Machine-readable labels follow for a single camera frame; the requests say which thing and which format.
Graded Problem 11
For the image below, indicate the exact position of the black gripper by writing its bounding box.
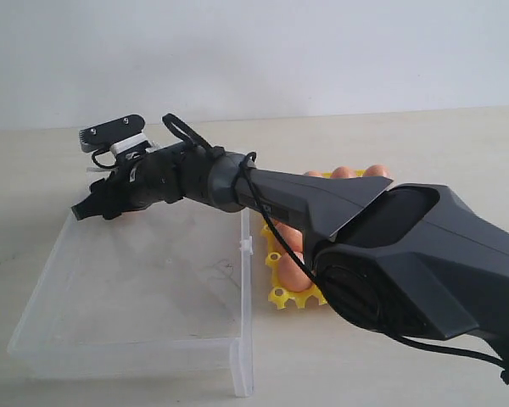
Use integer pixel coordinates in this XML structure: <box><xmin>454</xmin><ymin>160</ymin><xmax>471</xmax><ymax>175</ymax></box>
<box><xmin>70</xmin><ymin>164</ymin><xmax>162</xmax><ymax>222</ymax></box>

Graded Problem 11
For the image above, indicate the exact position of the clear plastic tray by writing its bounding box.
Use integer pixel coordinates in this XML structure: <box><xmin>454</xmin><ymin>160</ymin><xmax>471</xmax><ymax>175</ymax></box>
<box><xmin>8</xmin><ymin>200</ymin><xmax>254</xmax><ymax>397</ymax></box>

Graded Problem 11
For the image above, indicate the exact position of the brown egg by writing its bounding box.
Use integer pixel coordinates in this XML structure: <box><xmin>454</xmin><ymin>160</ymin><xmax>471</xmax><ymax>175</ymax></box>
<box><xmin>303</xmin><ymin>170</ymin><xmax>325</xmax><ymax>178</ymax></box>
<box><xmin>277</xmin><ymin>254</ymin><xmax>312</xmax><ymax>293</ymax></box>
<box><xmin>362</xmin><ymin>164</ymin><xmax>390</xmax><ymax>178</ymax></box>
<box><xmin>330</xmin><ymin>166</ymin><xmax>357</xmax><ymax>179</ymax></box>
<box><xmin>276</xmin><ymin>223</ymin><xmax>303</xmax><ymax>252</ymax></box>

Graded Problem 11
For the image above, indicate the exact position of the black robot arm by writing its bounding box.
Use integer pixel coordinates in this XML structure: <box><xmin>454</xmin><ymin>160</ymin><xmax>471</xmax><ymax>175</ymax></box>
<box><xmin>72</xmin><ymin>143</ymin><xmax>509</xmax><ymax>354</ymax></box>

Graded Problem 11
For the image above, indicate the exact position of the yellow plastic egg tray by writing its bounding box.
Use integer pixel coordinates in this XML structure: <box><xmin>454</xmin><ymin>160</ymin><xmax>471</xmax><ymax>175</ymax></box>
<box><xmin>261</xmin><ymin>164</ymin><xmax>389</xmax><ymax>309</ymax></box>

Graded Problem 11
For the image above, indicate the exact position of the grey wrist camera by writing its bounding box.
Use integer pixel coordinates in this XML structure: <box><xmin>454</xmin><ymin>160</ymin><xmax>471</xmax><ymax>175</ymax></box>
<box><xmin>79</xmin><ymin>114</ymin><xmax>151</xmax><ymax>158</ymax></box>

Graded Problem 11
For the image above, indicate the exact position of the black cable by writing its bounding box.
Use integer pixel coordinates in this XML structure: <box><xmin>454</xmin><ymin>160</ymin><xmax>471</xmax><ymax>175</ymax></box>
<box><xmin>160</xmin><ymin>113</ymin><xmax>509</xmax><ymax>387</ymax></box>

